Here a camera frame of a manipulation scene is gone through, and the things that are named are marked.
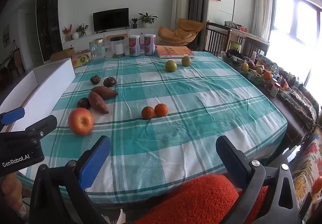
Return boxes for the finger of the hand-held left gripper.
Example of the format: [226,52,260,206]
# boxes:
[25,115,58,142]
[0,108,26,126]

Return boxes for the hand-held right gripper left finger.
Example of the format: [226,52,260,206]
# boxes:
[30,135,111,224]

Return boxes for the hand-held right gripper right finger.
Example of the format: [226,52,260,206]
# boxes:
[216,135,300,224]

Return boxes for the red apple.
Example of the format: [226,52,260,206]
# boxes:
[68,108,95,136]

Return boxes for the white cardboard box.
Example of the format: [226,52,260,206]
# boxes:
[0,58,76,136]

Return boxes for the brown sweet potato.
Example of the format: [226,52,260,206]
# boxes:
[91,86,119,100]
[88,91,110,114]

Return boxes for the small orange tangerine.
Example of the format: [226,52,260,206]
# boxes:
[141,106,155,120]
[154,103,168,117]

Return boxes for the person's left hand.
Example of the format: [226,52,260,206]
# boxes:
[0,172,24,211]

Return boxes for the orange fleece clothing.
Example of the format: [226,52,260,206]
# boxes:
[133,174,268,224]

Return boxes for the teal checked tablecloth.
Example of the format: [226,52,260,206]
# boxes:
[19,51,288,204]

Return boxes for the brown cardboard box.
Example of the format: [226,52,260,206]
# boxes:
[50,48,76,62]

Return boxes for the fruit printed carton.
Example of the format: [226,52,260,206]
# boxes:
[71,53,91,68]

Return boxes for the floral cushion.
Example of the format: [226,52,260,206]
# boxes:
[292,133,322,214]

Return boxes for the group of small bottles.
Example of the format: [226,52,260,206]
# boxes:
[267,73,290,98]

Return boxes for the patterned fringed runner cloth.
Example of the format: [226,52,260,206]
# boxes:
[277,85,318,134]

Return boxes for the white television cabinet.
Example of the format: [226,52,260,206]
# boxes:
[62,28,156,51]

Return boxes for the glass jar with gold lid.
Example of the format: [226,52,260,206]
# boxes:
[89,38,106,60]

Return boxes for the red flowers in vase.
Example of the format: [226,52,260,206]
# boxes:
[62,24,73,41]

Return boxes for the black basket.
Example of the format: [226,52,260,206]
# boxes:
[225,49,250,64]

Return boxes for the dark glass display cabinet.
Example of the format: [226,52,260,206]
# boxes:
[36,0,63,62]

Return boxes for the leafy plant in pot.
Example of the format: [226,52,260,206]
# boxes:
[75,24,89,37]

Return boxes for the clear jar with black lid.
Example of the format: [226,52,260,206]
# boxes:
[110,36,126,58]

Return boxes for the dark wooden slatted chair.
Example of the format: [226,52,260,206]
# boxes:
[203,22,232,56]

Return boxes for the orange book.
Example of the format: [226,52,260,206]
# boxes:
[156,46,195,59]

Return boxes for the pink printed can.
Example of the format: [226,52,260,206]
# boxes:
[129,35,140,57]
[144,34,156,56]

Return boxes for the wooden desk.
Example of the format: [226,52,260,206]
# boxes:
[206,21,269,48]

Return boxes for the black flat television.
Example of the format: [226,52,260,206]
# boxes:
[93,8,129,32]

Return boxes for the orange cushioned round chair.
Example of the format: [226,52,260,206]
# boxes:
[158,18,204,47]

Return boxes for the large window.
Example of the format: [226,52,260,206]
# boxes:
[267,0,322,88]

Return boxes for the large green potted plant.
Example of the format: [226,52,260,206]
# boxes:
[138,12,158,28]

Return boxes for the white curtain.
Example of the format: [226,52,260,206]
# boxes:
[252,0,273,40]

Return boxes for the covered standing air conditioner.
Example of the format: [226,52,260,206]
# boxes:
[170,0,192,31]

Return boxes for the framed wall picture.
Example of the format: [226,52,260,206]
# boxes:
[2,25,10,44]

